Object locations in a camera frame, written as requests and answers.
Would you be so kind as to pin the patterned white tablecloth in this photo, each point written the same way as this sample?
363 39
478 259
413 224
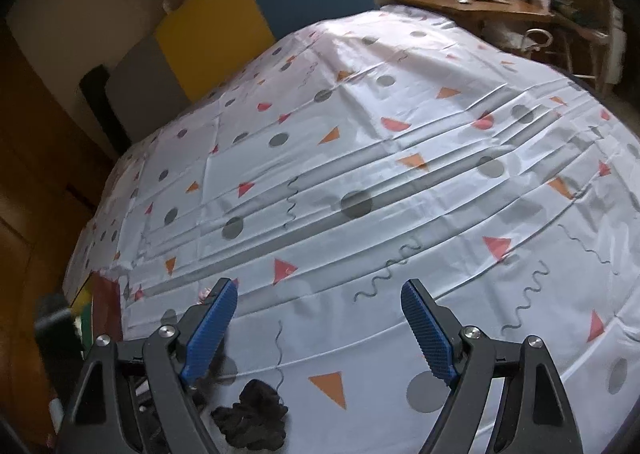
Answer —
357 154

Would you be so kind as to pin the grey yellow blue sofa backrest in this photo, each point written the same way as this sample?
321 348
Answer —
197 47

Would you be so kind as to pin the wooden wardrobe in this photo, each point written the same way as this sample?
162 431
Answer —
52 175

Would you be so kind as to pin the gold metal tin box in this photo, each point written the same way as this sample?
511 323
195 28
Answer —
96 309

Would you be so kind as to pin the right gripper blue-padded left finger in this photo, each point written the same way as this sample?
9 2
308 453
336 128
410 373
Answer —
202 328

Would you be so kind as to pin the wooden side shelf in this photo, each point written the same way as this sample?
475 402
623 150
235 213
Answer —
475 14

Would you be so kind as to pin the black scrunchie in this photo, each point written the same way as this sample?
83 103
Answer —
256 422

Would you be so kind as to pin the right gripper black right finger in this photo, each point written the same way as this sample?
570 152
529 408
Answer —
436 329

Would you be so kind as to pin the black rolled mat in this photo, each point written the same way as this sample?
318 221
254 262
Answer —
93 87

